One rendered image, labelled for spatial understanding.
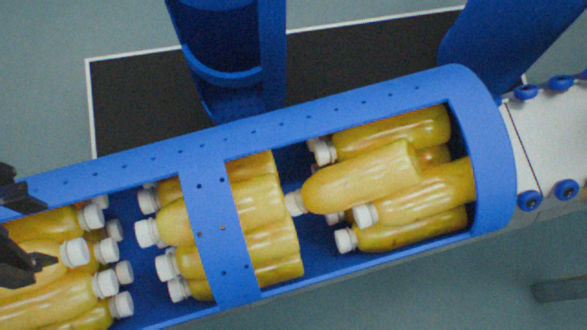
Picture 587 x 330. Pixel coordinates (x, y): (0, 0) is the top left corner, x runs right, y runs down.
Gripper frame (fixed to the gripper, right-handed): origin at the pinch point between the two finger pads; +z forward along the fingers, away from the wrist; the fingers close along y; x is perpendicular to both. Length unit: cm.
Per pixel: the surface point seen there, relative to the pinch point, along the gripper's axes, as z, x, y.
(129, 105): 119, 5, 63
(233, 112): 117, -28, 51
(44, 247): 13.7, 3.7, 0.9
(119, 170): 12.3, -9.0, 8.5
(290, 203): 22.1, -31.8, -1.1
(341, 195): 16.9, -39.2, -3.1
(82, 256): 14.7, -0.8, -1.6
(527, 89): 36, -83, 10
